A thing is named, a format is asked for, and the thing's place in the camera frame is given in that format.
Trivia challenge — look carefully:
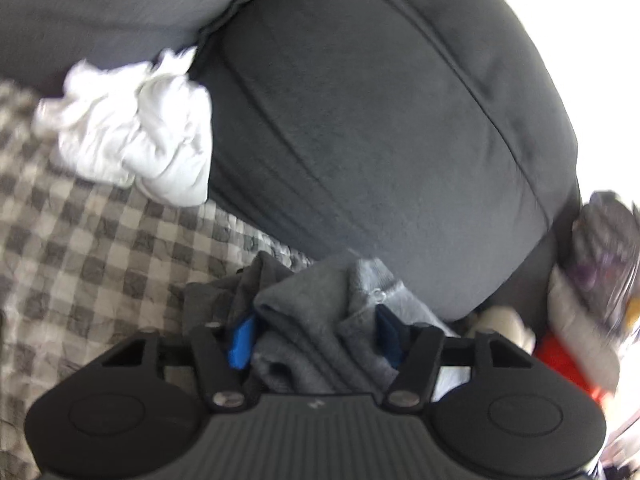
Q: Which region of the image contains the cream plush toy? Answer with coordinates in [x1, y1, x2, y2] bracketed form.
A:
[465, 305, 537, 356]

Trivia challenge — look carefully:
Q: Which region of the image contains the white crumpled cloth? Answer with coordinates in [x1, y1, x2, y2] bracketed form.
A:
[32, 47, 213, 207]

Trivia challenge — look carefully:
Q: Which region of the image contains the white pillow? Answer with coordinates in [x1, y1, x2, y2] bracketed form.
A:
[547, 265, 621, 391]

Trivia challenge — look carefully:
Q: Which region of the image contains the grey checkered quilted blanket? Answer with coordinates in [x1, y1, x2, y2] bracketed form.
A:
[0, 80, 313, 480]

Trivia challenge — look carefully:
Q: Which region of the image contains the red flower-shaped cushion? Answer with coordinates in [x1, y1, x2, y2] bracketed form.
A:
[532, 332, 613, 411]

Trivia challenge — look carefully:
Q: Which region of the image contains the grey knit sweater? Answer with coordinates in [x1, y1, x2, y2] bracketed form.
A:
[182, 252, 461, 396]

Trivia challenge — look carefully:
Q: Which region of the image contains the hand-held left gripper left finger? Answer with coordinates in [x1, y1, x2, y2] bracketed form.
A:
[102, 312, 258, 413]

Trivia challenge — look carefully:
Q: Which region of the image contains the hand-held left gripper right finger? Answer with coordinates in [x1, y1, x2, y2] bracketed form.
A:
[375, 305, 533, 413]

